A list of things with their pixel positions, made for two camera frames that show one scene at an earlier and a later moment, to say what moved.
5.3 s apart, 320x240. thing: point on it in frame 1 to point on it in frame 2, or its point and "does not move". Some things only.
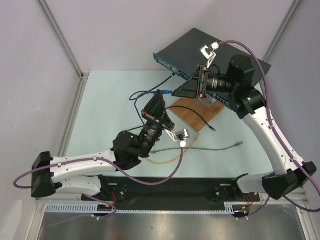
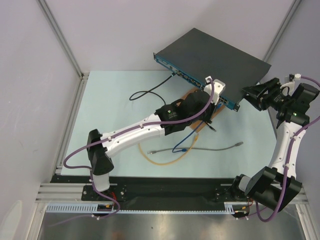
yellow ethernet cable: (177, 159) does not move
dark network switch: (184, 55) does not move
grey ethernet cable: (239, 143) does not move
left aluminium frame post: (64, 44) does not move
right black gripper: (202, 82) to (265, 94)
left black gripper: (156, 106) to (212, 107)
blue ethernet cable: (164, 92) to (185, 149)
